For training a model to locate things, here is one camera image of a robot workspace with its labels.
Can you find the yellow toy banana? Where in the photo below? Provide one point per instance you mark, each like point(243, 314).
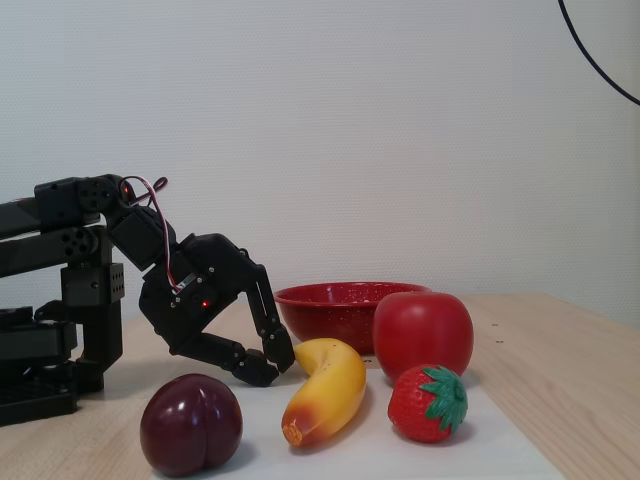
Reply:
point(330, 385)

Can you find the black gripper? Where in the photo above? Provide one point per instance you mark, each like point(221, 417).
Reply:
point(200, 295)

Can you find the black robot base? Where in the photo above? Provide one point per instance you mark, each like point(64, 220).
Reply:
point(35, 345)

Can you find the red speckled bowl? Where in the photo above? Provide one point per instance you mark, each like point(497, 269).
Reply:
point(325, 315)

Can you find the red toy strawberry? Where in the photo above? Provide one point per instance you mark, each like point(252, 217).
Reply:
point(410, 405)

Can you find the white paper sheet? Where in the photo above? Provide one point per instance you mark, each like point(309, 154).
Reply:
point(375, 455)

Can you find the dark purple toy plum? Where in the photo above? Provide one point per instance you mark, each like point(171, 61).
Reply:
point(190, 425)

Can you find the red toy apple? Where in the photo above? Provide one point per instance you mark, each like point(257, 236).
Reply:
point(425, 330)

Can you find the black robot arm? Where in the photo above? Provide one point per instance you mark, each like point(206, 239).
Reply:
point(55, 205)

